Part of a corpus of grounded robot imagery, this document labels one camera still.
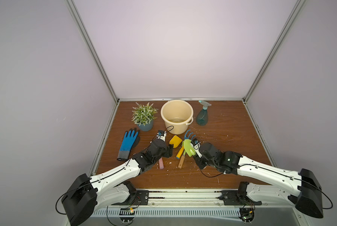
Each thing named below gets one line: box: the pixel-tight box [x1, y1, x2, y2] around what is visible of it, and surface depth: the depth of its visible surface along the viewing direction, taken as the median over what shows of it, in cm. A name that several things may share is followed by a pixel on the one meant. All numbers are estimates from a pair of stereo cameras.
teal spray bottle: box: [196, 100, 212, 127], surface depth 100 cm
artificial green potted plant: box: [131, 102, 159, 132], surface depth 92 cm
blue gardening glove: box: [116, 129, 139, 161], surface depth 96 cm
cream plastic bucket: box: [160, 99, 194, 135], surface depth 96 cm
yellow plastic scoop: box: [168, 134, 183, 149], surface depth 96 cm
